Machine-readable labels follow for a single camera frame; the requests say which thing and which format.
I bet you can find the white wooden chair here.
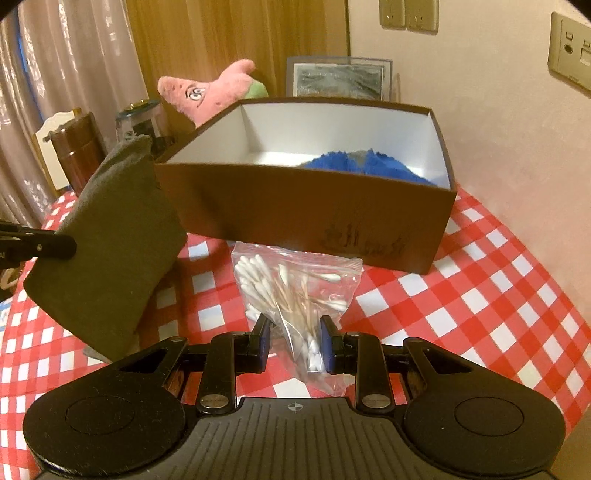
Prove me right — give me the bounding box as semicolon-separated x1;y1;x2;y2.
34;108;84;192

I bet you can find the brown metal canister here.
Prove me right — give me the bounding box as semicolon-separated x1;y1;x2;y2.
50;112;107;195

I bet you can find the brown cardboard box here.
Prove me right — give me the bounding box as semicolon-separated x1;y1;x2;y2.
154;96;458;275

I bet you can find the framed picture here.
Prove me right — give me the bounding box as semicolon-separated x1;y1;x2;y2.
285;56;393;101

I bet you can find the grey cloth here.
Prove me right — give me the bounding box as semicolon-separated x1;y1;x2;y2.
23;135;188;361

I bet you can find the grey scalloped felt piece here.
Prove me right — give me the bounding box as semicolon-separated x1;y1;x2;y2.
344;148;371;174

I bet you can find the red white checkered tablecloth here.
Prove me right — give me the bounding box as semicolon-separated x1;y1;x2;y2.
0;182;591;453

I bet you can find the bag of cotton swabs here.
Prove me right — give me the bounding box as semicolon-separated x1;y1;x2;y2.
231;241;364;397

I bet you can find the pink starfish plush toy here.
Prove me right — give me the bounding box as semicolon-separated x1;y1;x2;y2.
158;59;269;129

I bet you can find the beige wall socket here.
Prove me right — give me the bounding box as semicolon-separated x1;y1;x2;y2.
405;0;439;32
379;0;406;27

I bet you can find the sheer curtain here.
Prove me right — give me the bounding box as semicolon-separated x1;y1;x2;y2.
0;0;148;232

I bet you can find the wooden door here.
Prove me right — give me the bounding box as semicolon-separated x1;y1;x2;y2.
127;0;351;134

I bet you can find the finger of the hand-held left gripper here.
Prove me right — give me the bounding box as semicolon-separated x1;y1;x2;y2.
0;222;77;259

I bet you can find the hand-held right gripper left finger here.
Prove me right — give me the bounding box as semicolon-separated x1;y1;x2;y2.
117;314;273;414

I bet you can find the blue cloth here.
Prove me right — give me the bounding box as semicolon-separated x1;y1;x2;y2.
302;148;437;186

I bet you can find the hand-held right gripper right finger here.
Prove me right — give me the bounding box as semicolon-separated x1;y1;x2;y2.
321;315;474;411

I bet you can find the glass jar with dark base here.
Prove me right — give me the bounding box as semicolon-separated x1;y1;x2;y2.
115;99;176;155

